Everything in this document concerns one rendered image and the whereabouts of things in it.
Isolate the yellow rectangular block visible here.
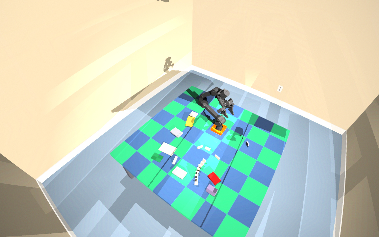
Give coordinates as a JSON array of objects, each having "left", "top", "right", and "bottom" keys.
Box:
[{"left": 186, "top": 116, "right": 195, "bottom": 127}]

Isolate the red rectangular block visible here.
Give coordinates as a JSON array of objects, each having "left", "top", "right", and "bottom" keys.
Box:
[{"left": 208, "top": 172, "right": 221, "bottom": 185}]

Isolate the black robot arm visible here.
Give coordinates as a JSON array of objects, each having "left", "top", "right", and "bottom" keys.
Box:
[{"left": 198, "top": 87, "right": 233, "bottom": 131}]

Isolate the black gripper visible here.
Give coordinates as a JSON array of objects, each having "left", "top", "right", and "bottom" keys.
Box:
[{"left": 217, "top": 99, "right": 234, "bottom": 118}]

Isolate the purple rectangular block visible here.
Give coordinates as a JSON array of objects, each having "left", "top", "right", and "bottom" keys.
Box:
[{"left": 206, "top": 184, "right": 218, "bottom": 196}]

